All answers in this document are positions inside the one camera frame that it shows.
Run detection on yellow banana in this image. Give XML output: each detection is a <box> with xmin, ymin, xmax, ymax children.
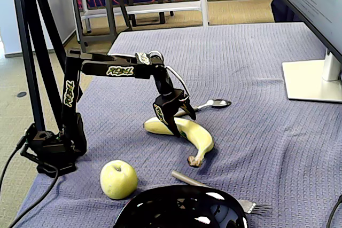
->
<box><xmin>143</xmin><ymin>116</ymin><xmax>215</xmax><ymax>168</ymax></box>

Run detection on glossy black square plate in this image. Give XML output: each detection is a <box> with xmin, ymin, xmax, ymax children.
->
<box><xmin>113</xmin><ymin>184</ymin><xmax>248</xmax><ymax>228</ymax></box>

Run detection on blue woven table cloth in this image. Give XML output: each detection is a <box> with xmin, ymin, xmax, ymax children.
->
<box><xmin>13</xmin><ymin>21</ymin><xmax>342</xmax><ymax>228</ymax></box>

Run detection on yellow-green apple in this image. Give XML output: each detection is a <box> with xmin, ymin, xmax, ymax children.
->
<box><xmin>99</xmin><ymin>160</ymin><xmax>139</xmax><ymax>200</ymax></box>

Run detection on computer monitor with silver stand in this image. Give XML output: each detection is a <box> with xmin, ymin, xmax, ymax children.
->
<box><xmin>271</xmin><ymin>0</ymin><xmax>342</xmax><ymax>104</ymax></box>

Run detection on red white gripper servo wire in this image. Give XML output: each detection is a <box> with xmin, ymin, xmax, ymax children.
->
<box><xmin>165</xmin><ymin>65</ymin><xmax>191</xmax><ymax>98</ymax></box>

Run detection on metal spoon with grey handle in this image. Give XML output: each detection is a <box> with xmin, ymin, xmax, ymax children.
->
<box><xmin>173</xmin><ymin>99</ymin><xmax>232</xmax><ymax>118</ymax></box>

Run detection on red white wrist wire loop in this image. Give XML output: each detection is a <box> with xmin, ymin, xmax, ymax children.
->
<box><xmin>147</xmin><ymin>50</ymin><xmax>165</xmax><ymax>65</ymax></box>

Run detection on metal fork with grey handle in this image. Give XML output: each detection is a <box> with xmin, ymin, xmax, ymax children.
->
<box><xmin>171</xmin><ymin>170</ymin><xmax>272</xmax><ymax>214</ymax></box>

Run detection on black USB cable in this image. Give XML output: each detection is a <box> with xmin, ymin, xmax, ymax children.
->
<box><xmin>7</xmin><ymin>162</ymin><xmax>59</xmax><ymax>228</ymax></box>

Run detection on black power cable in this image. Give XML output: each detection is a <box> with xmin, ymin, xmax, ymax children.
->
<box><xmin>0</xmin><ymin>134</ymin><xmax>29</xmax><ymax>186</ymax></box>

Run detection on black camera stand poles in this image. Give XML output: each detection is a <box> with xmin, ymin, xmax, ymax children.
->
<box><xmin>10</xmin><ymin>0</ymin><xmax>81</xmax><ymax>132</ymax></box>

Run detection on thin black camera cable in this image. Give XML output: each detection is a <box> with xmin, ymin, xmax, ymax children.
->
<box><xmin>327</xmin><ymin>193</ymin><xmax>342</xmax><ymax>228</ymax></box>

